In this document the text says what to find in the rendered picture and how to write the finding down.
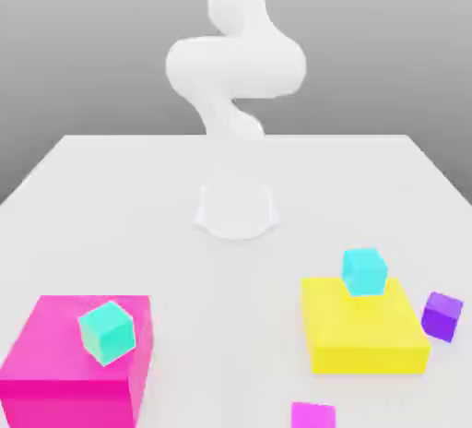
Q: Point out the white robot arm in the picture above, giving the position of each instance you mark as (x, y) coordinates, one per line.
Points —
(236, 66)

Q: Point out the small cyan cube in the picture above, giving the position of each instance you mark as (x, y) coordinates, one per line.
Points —
(363, 273)

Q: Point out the small turquoise cube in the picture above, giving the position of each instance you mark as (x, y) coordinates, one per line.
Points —
(107, 334)

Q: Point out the small magenta cube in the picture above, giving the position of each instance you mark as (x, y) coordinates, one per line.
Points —
(312, 416)

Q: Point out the small purple cube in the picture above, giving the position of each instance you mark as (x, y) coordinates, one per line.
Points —
(440, 317)

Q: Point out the large yellow box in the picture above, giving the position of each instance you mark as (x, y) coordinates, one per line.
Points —
(361, 332)

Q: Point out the large pink box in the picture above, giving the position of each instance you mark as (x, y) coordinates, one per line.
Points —
(48, 369)

